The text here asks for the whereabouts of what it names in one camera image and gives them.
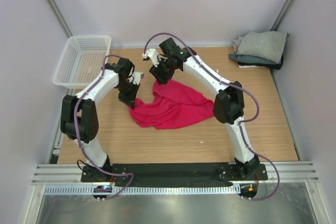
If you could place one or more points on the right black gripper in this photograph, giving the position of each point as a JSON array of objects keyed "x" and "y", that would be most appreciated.
[{"x": 161, "y": 78}]

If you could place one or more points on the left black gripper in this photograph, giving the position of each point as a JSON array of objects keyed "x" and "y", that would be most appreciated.
[{"x": 129, "y": 100}]

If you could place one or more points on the red t-shirt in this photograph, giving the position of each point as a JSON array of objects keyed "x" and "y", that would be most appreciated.
[{"x": 174, "y": 106}]

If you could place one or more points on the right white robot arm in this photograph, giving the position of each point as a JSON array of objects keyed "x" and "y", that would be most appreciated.
[{"x": 229, "y": 99}]

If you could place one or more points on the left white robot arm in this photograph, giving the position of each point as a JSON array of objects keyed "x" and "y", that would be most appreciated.
[{"x": 79, "y": 118}]

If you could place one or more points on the white plastic basket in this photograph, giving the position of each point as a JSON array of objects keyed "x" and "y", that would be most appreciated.
[{"x": 81, "y": 60}]

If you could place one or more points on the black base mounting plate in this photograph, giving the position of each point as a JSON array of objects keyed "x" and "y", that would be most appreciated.
[{"x": 187, "y": 174}]

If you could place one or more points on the dark blue folded t-shirt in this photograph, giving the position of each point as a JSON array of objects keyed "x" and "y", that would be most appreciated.
[{"x": 254, "y": 60}]

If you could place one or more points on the grey folded t-shirt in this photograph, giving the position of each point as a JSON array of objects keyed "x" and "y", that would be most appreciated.
[{"x": 267, "y": 45}]

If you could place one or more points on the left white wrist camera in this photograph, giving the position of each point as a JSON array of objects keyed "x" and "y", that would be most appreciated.
[{"x": 136, "y": 77}]

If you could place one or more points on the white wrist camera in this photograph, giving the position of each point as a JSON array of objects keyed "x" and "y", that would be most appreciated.
[
  {"x": 152, "y": 55},
  {"x": 136, "y": 77}
]

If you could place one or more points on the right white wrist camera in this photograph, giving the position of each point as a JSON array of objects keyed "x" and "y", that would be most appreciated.
[{"x": 152, "y": 55}]

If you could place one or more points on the white slotted cable duct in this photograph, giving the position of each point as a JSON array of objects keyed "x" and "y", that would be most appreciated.
[{"x": 101, "y": 190}]

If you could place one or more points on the left aluminium corner post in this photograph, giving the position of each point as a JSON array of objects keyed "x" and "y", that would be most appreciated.
[{"x": 59, "y": 17}]

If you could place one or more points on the aluminium frame rail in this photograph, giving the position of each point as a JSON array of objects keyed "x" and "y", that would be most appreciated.
[{"x": 67, "y": 174}]

